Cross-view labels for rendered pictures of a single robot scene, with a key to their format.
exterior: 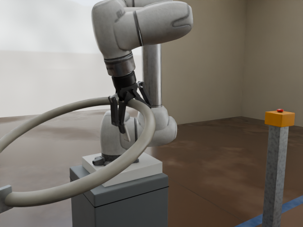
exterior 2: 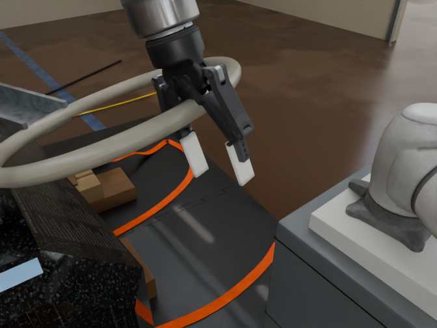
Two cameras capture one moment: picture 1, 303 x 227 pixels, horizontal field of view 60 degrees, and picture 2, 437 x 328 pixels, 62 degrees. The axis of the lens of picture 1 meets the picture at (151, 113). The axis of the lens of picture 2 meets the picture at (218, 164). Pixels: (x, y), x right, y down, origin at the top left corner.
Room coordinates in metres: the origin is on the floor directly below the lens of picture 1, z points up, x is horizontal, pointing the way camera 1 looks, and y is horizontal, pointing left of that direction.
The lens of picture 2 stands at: (0.84, -0.40, 1.46)
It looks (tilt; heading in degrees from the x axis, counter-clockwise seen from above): 36 degrees down; 84
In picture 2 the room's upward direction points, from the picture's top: straight up
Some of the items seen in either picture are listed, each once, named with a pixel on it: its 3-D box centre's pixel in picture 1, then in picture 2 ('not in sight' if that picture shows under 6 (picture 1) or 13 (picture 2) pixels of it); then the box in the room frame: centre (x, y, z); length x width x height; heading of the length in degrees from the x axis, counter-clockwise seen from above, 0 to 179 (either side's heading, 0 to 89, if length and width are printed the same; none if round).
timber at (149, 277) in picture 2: not in sight; (129, 271); (0.56, 0.72, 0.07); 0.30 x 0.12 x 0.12; 119
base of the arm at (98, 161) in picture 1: (112, 156); (393, 200); (1.33, 0.20, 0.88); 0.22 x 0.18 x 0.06; 125
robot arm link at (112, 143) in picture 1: (117, 130); (420, 157); (1.33, 0.18, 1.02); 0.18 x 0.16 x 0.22; 95
